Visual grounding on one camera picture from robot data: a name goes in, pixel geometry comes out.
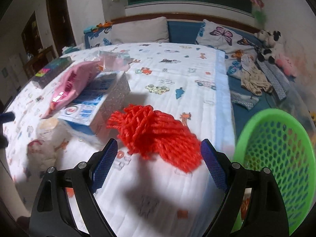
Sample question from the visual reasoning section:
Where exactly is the clear plastic wrapper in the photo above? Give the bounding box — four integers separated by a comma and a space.
84, 51, 133, 72

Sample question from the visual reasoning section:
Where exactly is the pink plush toy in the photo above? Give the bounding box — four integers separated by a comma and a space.
275, 53, 297, 78

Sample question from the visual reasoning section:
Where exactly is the blue white milk carton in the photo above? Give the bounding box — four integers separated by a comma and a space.
58, 71, 130, 136

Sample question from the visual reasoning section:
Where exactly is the beige patterned cloth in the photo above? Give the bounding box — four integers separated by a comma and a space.
241, 54, 273, 96

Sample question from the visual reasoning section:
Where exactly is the black white plush toy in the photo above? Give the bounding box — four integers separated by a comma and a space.
254, 30, 282, 64

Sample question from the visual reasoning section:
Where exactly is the pink snack bag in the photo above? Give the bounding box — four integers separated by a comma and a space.
42, 61, 101, 119

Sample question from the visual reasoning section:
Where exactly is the beige pillow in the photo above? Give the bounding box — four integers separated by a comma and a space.
110, 17, 169, 44

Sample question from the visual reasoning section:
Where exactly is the butterfly print pillow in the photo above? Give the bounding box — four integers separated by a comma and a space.
196, 19, 259, 79
84, 27, 112, 49

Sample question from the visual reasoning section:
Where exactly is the green plastic basket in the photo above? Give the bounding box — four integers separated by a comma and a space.
233, 109, 315, 234

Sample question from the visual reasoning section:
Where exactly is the blue cushion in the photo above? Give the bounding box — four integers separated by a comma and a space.
167, 21, 202, 44

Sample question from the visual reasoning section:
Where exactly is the left butterfly print pillow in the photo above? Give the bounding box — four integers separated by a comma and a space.
84, 27, 112, 49

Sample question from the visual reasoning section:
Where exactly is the blue white patterned cloth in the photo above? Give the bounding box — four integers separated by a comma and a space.
257, 60, 290, 101

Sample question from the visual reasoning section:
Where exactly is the wooden headboard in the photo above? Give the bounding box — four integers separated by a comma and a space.
111, 12, 259, 34

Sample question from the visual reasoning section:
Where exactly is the red plastic mesh bundle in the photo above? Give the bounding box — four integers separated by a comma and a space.
107, 104, 202, 173

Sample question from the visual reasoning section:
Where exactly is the colourful marker pen case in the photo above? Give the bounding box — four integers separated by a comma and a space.
31, 56, 72, 89

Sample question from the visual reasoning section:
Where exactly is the clear plastic jelly cup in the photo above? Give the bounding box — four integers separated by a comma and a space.
36, 117, 71, 146

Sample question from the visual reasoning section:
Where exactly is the crumpled white red wrapper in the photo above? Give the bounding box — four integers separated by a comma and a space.
27, 139, 69, 172

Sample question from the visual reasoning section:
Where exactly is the orange toy on headboard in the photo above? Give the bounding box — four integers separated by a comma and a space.
96, 21, 113, 28

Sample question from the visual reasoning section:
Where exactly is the right butterfly print pillow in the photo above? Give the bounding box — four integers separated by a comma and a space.
196, 19, 259, 79

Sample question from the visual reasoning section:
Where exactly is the colourful wall decoration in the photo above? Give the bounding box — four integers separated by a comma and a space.
250, 0, 266, 25

